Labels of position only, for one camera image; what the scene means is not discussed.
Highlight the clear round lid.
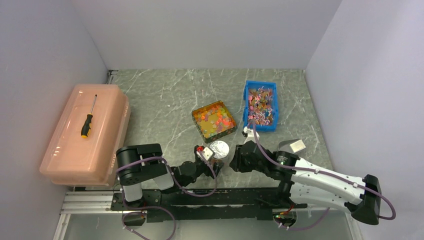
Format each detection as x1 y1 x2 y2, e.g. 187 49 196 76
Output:
209 140 230 161

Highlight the metal scoop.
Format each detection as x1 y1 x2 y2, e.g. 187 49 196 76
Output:
278 139 306 154

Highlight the clear plastic cup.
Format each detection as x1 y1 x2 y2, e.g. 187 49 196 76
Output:
213 156 229 168

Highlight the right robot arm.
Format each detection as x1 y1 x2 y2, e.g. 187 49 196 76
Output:
229 141 382 225

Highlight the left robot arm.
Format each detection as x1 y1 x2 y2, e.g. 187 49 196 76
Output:
115 143 224 210

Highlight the candy tin with gummies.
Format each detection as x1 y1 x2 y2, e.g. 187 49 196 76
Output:
191 100 237 144

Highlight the blue bin of lollipops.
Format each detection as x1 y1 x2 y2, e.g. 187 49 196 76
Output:
242 80 279 132

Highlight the pink plastic storage box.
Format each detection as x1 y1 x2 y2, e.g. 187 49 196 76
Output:
39 84 131 187

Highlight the yellow black screwdriver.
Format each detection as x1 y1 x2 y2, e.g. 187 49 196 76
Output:
80 94 98 139

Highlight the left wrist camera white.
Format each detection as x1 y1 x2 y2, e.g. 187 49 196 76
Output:
195 146 215 162

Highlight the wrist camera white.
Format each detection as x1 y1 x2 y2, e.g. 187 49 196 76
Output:
242 126 260 144
195 146 215 162

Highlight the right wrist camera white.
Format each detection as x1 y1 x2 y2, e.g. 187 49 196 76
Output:
242 126 260 144

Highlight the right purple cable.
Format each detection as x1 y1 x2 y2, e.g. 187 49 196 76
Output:
251 119 397 232

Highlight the purple cable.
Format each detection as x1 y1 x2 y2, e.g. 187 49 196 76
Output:
251 119 397 232
115 150 219 240

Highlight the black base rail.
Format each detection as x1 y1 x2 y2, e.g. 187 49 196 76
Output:
61 187 309 226

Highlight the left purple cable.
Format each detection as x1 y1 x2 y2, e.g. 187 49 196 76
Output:
115 150 219 240

